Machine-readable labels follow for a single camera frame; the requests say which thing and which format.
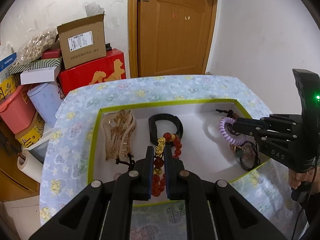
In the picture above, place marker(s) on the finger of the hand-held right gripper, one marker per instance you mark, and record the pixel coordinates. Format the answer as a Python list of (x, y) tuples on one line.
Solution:
[(246, 130), (250, 123)]

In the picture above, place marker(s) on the yellow printed box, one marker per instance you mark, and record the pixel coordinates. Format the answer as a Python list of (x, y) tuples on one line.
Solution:
[(30, 133)]

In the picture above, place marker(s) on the wooden door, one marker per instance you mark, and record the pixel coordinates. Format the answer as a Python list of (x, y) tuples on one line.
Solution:
[(175, 35)]

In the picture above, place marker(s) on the small red box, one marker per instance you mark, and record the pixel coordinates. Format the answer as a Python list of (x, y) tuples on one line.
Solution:
[(51, 54)]

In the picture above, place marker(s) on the large red box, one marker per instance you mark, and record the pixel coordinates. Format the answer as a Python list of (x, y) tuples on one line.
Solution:
[(85, 77)]

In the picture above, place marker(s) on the brown cardboard box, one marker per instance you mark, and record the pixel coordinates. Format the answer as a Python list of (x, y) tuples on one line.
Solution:
[(82, 45)]

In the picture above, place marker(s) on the flat white box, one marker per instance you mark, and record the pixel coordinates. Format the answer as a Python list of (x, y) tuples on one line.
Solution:
[(37, 76)]

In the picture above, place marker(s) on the person's right hand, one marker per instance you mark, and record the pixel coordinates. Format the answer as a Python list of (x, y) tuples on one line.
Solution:
[(300, 178)]

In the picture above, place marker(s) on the black wristband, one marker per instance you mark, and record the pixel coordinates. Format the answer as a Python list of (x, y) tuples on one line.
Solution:
[(152, 127)]

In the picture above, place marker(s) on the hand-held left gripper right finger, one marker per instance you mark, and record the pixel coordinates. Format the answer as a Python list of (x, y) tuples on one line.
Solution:
[(168, 172)]

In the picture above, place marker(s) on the blue and white box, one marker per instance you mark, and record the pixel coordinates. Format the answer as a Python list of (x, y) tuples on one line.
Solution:
[(7, 66)]

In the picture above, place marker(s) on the clear bag of nuts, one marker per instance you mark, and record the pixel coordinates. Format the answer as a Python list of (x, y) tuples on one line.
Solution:
[(35, 45)]

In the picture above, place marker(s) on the white paper roll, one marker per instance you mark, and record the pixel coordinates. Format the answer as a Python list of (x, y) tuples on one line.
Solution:
[(31, 167)]

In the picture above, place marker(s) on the wooden cabinet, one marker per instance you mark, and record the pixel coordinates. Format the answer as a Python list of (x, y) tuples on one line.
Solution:
[(12, 180)]

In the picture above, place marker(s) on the yellow-green cardboard box tray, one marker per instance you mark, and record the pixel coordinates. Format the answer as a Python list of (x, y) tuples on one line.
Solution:
[(200, 140)]

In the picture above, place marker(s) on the pink plastic bin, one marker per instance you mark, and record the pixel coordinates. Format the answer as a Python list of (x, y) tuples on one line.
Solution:
[(15, 112)]

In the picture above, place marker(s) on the white storage cabinet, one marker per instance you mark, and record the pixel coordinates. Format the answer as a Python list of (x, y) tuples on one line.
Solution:
[(41, 146)]

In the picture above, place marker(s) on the pale blue cylinder container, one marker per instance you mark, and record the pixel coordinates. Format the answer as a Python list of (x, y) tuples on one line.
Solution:
[(46, 105)]

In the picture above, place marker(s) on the green striped box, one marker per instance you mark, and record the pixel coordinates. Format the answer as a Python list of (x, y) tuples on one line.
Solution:
[(42, 63)]

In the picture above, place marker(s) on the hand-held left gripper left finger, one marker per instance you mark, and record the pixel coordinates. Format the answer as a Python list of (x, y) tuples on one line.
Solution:
[(150, 172)]

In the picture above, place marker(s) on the yellow printed tin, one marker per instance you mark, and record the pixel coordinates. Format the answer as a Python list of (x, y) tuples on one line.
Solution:
[(7, 87)]

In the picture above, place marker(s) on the beige hair claw clip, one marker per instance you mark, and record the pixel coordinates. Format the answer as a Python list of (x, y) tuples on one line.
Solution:
[(120, 135)]

